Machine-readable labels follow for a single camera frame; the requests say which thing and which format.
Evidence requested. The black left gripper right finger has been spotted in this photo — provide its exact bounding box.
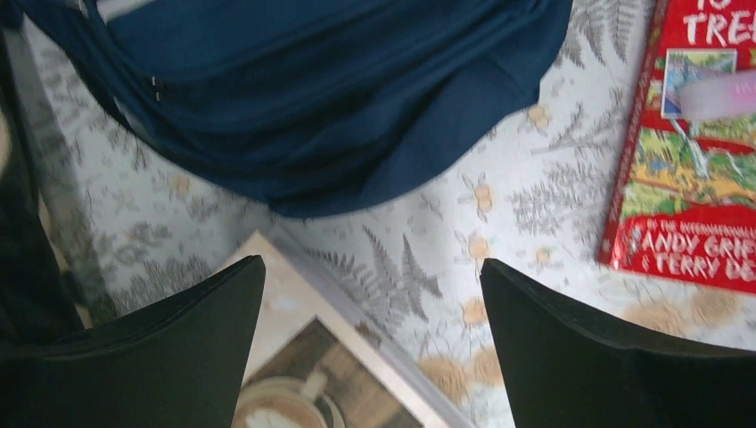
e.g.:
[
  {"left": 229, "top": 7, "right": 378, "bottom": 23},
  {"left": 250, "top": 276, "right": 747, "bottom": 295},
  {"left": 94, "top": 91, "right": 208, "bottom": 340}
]
[{"left": 481, "top": 259, "right": 755, "bottom": 427}]

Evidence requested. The red Treehouse storybook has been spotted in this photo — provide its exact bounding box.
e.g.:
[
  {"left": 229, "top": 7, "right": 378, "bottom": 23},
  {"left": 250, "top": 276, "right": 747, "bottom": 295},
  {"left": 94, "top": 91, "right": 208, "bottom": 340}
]
[{"left": 597, "top": 1, "right": 755, "bottom": 293}]

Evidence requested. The white coffee cover book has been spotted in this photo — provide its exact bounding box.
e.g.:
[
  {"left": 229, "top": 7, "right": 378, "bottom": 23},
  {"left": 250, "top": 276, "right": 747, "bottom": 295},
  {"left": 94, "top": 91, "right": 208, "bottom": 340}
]
[{"left": 233, "top": 232, "right": 468, "bottom": 427}]

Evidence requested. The floral white table mat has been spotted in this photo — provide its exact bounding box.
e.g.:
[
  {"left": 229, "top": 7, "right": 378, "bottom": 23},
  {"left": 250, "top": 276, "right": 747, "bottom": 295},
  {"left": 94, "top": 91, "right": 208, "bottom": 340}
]
[{"left": 7, "top": 1, "right": 755, "bottom": 427}]

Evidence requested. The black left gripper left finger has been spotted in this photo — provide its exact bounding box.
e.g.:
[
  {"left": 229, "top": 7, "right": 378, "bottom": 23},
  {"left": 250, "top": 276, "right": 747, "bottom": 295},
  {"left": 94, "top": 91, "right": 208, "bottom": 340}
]
[{"left": 1, "top": 256, "right": 266, "bottom": 427}]

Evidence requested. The navy blue student backpack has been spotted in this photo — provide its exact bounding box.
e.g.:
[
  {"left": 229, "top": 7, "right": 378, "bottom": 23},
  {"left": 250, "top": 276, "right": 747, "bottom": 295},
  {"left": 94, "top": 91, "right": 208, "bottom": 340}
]
[{"left": 1, "top": 1, "right": 572, "bottom": 218}]

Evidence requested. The pink highlighter pen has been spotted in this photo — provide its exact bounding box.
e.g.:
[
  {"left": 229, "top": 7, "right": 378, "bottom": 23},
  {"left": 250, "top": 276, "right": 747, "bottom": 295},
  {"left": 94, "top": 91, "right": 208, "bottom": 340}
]
[{"left": 679, "top": 70, "right": 755, "bottom": 121}]

